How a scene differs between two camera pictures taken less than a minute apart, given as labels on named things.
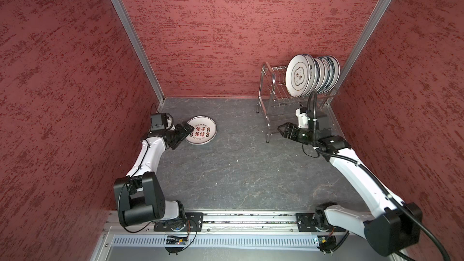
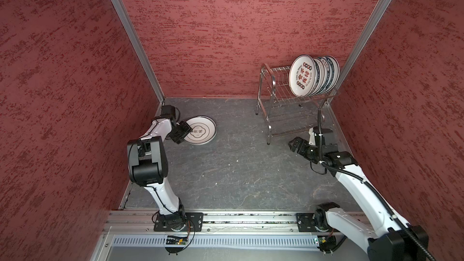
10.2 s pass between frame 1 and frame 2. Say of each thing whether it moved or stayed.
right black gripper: moved
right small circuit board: stayed
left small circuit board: stayed
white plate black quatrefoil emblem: moved
